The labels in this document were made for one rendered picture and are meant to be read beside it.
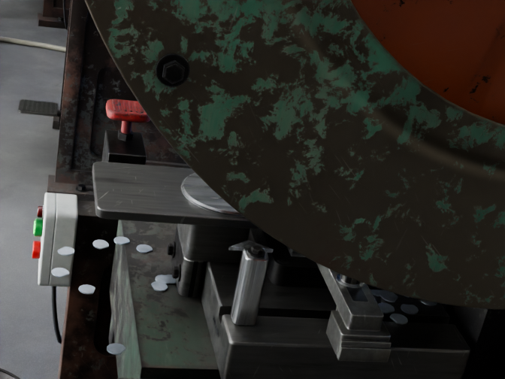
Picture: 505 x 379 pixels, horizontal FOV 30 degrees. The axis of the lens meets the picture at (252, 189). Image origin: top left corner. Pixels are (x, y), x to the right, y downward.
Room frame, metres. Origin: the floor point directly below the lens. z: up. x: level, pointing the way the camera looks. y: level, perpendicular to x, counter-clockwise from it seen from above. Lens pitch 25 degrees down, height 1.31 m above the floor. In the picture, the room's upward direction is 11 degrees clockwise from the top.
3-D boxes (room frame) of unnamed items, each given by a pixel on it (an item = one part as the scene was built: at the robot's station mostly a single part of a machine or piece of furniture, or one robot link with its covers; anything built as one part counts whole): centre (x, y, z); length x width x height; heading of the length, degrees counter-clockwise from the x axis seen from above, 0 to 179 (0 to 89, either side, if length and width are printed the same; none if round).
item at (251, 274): (0.94, -0.02, 0.75); 0.03 x 0.03 x 0.10; 16
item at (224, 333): (1.14, -0.09, 0.67); 0.45 x 0.30 x 0.06; 16
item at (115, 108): (1.40, 0.22, 0.72); 0.07 x 0.06 x 0.08; 106
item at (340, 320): (0.98, -0.14, 0.76); 0.17 x 0.06 x 0.10; 16
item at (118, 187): (1.10, 0.08, 0.72); 0.25 x 0.14 x 0.14; 106
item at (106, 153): (1.38, 0.21, 0.62); 0.10 x 0.06 x 0.20; 16
